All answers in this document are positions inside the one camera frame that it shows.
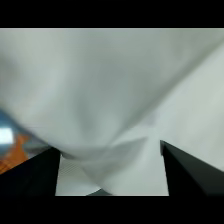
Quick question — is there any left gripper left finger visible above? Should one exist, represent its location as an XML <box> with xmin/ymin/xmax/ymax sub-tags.
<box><xmin>0</xmin><ymin>146</ymin><xmax>63</xmax><ymax>197</ymax></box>

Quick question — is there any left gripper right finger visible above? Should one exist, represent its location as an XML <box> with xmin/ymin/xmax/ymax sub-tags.
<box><xmin>159</xmin><ymin>139</ymin><xmax>224</xmax><ymax>197</ymax></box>

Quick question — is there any white long-sleeved shirt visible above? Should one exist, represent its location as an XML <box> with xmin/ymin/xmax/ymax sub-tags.
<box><xmin>0</xmin><ymin>27</ymin><xmax>224</xmax><ymax>197</ymax></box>

